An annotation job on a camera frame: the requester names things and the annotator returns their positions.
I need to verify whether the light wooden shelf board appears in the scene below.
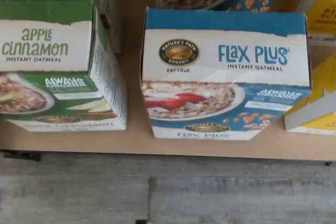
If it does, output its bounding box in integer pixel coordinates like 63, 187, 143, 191
0, 0, 336, 161

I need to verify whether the yellow banana nut oatmeal box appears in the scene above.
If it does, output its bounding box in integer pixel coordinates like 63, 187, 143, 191
270, 0, 336, 37
283, 34, 336, 133

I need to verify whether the black metal shelving rack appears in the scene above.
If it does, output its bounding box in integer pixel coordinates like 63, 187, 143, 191
0, 150, 332, 167

